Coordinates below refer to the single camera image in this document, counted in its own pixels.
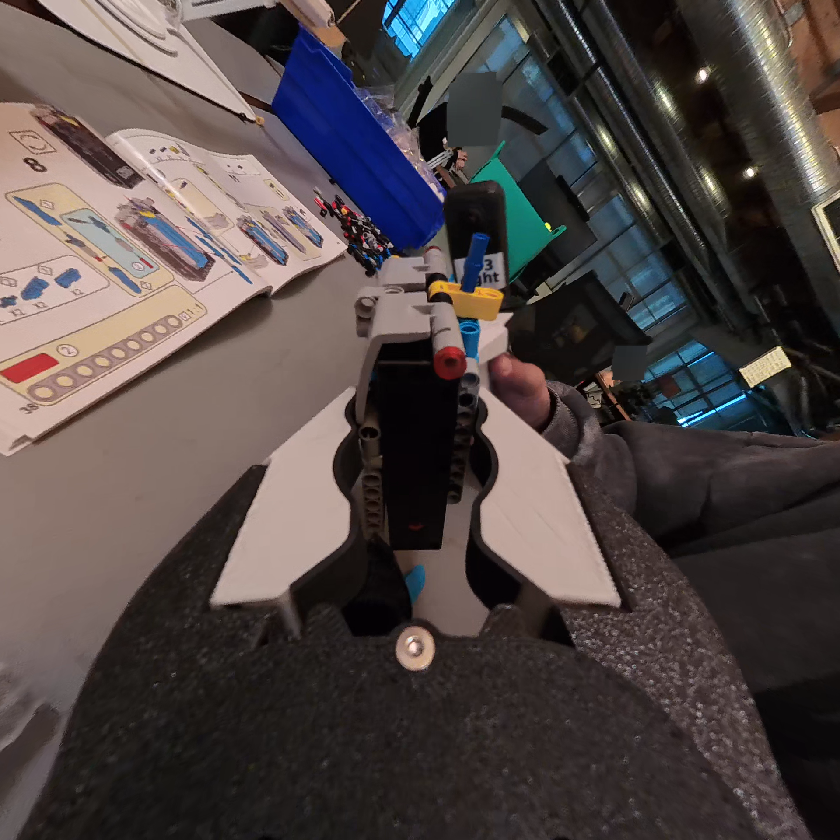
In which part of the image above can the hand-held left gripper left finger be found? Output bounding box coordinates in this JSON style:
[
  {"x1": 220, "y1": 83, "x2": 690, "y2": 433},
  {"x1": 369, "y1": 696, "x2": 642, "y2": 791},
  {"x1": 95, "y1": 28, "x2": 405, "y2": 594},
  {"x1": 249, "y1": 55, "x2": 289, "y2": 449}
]
[{"x1": 210, "y1": 420, "x2": 364, "y2": 618}]

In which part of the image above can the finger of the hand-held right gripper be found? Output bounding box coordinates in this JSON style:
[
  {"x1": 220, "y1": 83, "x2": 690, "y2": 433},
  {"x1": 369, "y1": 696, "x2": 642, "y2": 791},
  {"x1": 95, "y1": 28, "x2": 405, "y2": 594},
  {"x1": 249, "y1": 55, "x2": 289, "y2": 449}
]
[{"x1": 478, "y1": 313, "x2": 513, "y2": 371}]

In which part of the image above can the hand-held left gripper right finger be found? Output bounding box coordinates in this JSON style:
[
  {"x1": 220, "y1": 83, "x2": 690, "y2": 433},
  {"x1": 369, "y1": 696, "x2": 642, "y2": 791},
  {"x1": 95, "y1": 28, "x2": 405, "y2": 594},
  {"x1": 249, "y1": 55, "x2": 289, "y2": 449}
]
[{"x1": 468, "y1": 394, "x2": 624, "y2": 618}]

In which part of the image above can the black blue brick model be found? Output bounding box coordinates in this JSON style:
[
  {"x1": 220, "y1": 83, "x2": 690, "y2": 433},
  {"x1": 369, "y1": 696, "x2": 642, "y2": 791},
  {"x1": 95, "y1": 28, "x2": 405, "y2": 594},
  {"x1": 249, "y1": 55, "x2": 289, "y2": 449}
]
[{"x1": 352, "y1": 234, "x2": 508, "y2": 551}]

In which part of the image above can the person's right forearm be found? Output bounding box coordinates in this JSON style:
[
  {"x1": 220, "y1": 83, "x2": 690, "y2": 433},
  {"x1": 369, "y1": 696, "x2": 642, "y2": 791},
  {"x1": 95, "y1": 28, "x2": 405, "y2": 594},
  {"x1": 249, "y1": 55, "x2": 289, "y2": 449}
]
[{"x1": 539, "y1": 381, "x2": 840, "y2": 559}]

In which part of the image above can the grey desk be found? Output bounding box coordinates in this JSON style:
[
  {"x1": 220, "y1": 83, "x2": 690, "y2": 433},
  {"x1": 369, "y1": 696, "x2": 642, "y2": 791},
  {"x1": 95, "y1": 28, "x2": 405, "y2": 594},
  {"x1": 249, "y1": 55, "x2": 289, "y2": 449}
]
[{"x1": 0, "y1": 0, "x2": 434, "y2": 840}]

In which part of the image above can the person's right hand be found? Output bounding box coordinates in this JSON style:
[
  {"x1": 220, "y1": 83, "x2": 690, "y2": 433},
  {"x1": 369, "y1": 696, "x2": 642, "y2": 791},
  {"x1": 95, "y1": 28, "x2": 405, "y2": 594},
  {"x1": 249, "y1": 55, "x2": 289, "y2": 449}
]
[{"x1": 487, "y1": 352, "x2": 555, "y2": 430}]

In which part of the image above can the teal plastic panel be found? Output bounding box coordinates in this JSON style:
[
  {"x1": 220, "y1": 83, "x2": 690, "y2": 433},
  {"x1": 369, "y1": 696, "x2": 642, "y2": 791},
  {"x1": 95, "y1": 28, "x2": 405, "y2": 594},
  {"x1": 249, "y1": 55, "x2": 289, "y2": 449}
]
[{"x1": 470, "y1": 142, "x2": 569, "y2": 284}]

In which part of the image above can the pile of small bricks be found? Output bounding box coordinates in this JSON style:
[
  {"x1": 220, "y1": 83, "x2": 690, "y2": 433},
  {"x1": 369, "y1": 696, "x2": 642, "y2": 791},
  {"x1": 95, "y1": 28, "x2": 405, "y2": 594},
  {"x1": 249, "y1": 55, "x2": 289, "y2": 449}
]
[{"x1": 313, "y1": 191, "x2": 397, "y2": 273}]

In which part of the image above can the blue plastic bin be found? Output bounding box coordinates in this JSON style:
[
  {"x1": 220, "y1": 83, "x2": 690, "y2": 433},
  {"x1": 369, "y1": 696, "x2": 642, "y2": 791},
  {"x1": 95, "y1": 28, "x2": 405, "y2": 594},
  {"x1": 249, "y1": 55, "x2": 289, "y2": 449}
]
[{"x1": 269, "y1": 27, "x2": 447, "y2": 252}]

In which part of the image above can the clear plastic bag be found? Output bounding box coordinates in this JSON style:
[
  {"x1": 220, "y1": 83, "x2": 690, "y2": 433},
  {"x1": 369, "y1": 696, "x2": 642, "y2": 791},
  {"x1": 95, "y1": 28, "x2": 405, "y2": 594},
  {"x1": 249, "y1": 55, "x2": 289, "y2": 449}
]
[{"x1": 352, "y1": 82, "x2": 427, "y2": 158}]

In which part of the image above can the instruction booklet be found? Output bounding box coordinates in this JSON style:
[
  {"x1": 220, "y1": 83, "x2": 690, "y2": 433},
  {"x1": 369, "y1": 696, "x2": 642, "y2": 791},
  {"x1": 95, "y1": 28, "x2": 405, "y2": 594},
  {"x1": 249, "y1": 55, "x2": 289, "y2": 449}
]
[{"x1": 0, "y1": 103, "x2": 350, "y2": 459}]

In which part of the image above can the metal ventilation duct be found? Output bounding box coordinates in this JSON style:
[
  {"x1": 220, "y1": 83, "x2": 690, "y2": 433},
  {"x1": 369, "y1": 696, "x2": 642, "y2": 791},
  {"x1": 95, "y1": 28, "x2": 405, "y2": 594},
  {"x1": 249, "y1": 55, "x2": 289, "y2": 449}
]
[{"x1": 539, "y1": 0, "x2": 840, "y2": 329}]

